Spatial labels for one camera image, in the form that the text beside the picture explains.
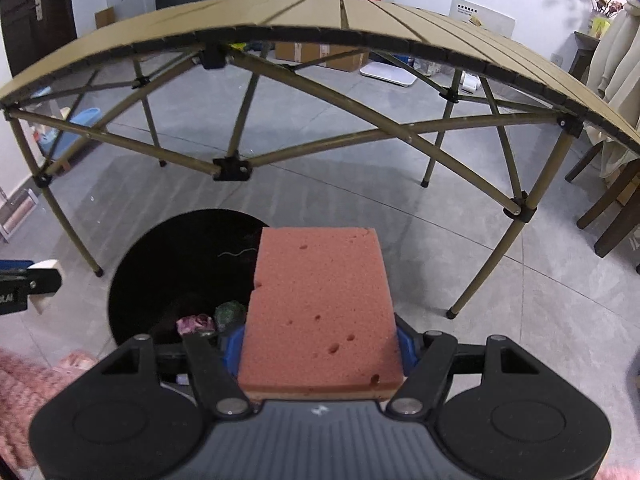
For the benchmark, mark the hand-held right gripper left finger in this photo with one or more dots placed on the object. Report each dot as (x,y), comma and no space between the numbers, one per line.
(232,355)

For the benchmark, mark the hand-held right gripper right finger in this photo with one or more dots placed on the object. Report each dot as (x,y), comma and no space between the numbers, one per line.
(406,355)

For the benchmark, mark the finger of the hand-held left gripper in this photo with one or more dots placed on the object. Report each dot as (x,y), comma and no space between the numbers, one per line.
(15,277)

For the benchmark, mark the small beige foam block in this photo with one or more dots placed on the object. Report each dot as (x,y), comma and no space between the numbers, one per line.
(50,275)

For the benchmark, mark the pink sponge block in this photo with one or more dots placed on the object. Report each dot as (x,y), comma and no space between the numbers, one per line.
(320,310)

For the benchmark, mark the black trash bin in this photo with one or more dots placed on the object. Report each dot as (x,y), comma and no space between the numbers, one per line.
(150,270)

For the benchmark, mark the person's left pink fluffy leg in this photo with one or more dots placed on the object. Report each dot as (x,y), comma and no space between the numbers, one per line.
(30,400)

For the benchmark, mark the person's pink fluffy leg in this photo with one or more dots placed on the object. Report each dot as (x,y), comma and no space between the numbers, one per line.
(30,400)
(625,474)

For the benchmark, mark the blue plastic basin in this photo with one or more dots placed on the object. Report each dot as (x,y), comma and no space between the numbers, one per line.
(82,117)

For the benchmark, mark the person's right pink fluffy leg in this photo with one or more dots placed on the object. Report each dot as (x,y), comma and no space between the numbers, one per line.
(625,474)

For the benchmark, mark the dark wooden chair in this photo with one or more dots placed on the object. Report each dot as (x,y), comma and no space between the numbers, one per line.
(615,215)

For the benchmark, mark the dark brown door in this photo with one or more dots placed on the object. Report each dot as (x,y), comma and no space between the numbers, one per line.
(35,15)

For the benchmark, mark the small cardboard box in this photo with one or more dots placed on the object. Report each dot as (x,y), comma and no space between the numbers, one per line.
(104,17)

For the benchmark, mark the white floor scale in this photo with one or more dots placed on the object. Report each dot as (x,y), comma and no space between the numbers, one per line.
(390,74)

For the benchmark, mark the taped brown cardboard box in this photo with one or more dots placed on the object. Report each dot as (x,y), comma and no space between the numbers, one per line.
(305,55)

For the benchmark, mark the dark wooden side table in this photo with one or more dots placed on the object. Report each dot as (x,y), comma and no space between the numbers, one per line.
(580,55)

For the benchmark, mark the tan folding slat table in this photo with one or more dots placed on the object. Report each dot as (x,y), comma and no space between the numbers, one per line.
(310,12)

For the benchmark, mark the cream coat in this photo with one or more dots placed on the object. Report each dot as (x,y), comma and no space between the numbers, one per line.
(620,70)

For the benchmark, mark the pale yellow vase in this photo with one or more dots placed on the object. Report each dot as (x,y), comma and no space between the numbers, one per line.
(600,25)

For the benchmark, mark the white wall socket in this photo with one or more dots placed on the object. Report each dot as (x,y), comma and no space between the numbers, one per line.
(556,59)

